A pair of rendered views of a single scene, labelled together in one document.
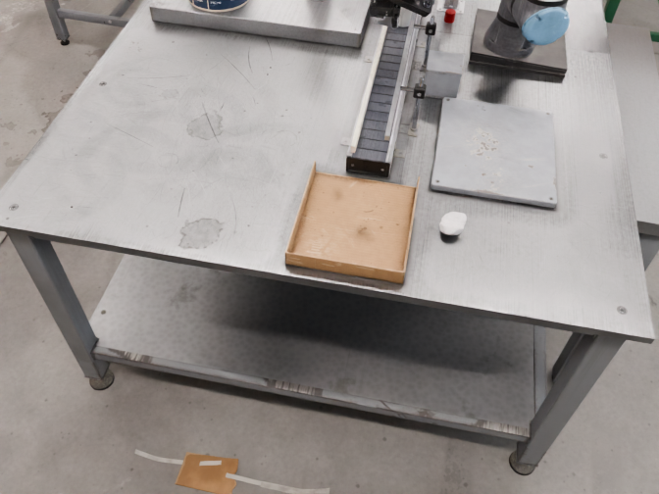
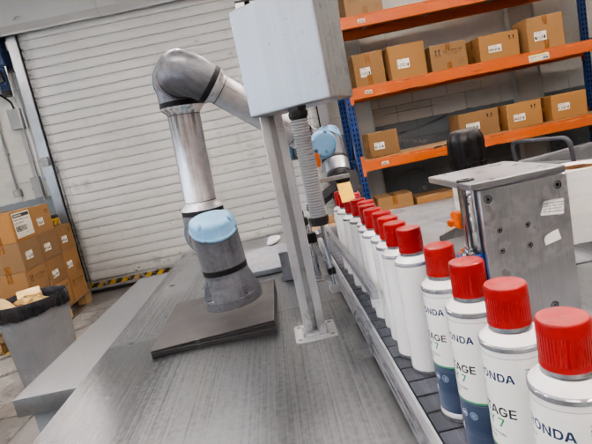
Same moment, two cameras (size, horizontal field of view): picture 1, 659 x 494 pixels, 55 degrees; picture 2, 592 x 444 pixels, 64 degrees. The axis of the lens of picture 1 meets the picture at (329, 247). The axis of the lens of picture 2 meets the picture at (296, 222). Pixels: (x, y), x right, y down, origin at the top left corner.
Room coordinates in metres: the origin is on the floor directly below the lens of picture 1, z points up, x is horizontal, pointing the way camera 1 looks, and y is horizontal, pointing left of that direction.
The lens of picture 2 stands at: (2.93, -0.55, 1.23)
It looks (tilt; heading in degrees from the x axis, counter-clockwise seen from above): 9 degrees down; 169
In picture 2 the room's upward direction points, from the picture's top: 12 degrees counter-clockwise
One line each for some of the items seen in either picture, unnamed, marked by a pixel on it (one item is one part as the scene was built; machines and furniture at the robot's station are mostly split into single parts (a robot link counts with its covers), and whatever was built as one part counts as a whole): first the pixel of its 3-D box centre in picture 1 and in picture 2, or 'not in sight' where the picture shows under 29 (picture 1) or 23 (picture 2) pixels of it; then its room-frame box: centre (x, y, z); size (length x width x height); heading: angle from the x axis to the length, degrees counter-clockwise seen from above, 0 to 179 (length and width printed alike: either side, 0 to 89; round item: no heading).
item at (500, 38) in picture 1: (513, 29); (229, 281); (1.73, -0.52, 0.91); 0.15 x 0.15 x 0.10
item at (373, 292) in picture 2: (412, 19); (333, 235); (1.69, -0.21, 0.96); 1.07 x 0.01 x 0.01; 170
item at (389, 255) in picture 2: not in sight; (405, 288); (2.30, -0.29, 0.98); 0.05 x 0.05 x 0.20
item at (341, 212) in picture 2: not in sight; (351, 233); (1.84, -0.21, 0.98); 0.05 x 0.05 x 0.20
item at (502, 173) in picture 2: not in sight; (489, 173); (2.41, -0.20, 1.14); 0.14 x 0.11 x 0.01; 170
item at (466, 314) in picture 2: not in sight; (480, 358); (2.54, -0.32, 0.98); 0.05 x 0.05 x 0.20
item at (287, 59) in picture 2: not in sight; (292, 55); (2.07, -0.33, 1.38); 0.17 x 0.10 x 0.19; 45
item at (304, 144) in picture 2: not in sight; (308, 166); (2.12, -0.35, 1.18); 0.04 x 0.04 x 0.21
